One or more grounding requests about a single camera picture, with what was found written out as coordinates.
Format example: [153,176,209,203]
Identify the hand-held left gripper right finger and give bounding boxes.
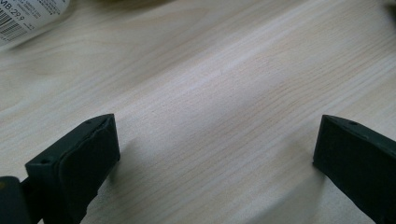
[313,114,396,224]

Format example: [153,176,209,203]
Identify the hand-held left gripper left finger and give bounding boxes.
[25,113,121,224]

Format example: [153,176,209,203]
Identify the white barcode paper tag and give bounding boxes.
[0,0,72,49]

